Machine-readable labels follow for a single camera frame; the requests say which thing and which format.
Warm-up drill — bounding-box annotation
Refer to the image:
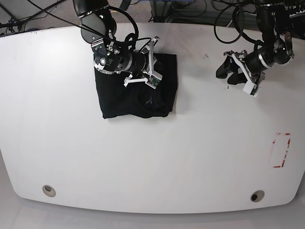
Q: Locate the red tape rectangle marking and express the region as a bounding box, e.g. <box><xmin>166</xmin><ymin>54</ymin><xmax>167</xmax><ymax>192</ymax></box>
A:
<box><xmin>270</xmin><ymin>133</ymin><xmax>291</xmax><ymax>168</ymax></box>

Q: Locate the white power strip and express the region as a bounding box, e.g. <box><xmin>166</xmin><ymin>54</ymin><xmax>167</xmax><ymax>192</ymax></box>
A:
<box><xmin>288</xmin><ymin>4</ymin><xmax>305</xmax><ymax>19</ymax></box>

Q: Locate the left table cable grommet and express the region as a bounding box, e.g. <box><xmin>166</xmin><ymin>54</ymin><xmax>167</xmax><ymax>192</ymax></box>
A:
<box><xmin>42</xmin><ymin>185</ymin><xmax>56</xmax><ymax>198</ymax></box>

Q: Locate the right table cable grommet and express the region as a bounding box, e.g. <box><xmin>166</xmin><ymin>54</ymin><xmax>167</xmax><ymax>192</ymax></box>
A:
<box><xmin>250</xmin><ymin>190</ymin><xmax>265</xmax><ymax>202</ymax></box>

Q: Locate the black T-shirt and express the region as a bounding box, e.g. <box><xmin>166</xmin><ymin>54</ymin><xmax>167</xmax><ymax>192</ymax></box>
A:
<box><xmin>95</xmin><ymin>53</ymin><xmax>178</xmax><ymax>119</ymax></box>

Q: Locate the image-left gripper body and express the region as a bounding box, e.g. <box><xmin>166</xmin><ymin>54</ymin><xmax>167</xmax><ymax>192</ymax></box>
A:
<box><xmin>91</xmin><ymin>39</ymin><xmax>149</xmax><ymax>75</ymax></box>

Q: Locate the table cable grommet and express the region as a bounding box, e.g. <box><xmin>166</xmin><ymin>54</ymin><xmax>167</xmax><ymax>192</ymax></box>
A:
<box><xmin>250</xmin><ymin>190</ymin><xmax>265</xmax><ymax>202</ymax></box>
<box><xmin>42</xmin><ymin>185</ymin><xmax>56</xmax><ymax>198</ymax></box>

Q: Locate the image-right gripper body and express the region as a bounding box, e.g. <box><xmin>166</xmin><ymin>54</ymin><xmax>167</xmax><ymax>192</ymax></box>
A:
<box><xmin>244</xmin><ymin>33</ymin><xmax>294</xmax><ymax>83</ymax></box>

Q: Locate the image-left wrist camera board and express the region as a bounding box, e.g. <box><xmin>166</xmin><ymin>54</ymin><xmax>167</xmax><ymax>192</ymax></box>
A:
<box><xmin>145</xmin><ymin>75</ymin><xmax>162</xmax><ymax>89</ymax></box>

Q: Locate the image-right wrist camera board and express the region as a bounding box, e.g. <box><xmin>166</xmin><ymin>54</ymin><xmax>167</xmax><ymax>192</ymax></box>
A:
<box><xmin>243</xmin><ymin>81</ymin><xmax>260</xmax><ymax>97</ymax></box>

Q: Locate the black tripod leg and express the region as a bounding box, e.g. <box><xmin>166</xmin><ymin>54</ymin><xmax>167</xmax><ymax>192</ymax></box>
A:
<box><xmin>0</xmin><ymin>4</ymin><xmax>20</xmax><ymax>23</ymax></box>

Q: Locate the grey metal stand base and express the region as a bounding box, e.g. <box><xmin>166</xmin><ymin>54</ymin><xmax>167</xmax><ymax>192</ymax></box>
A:
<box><xmin>151</xmin><ymin>0</ymin><xmax>191</xmax><ymax>23</ymax></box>

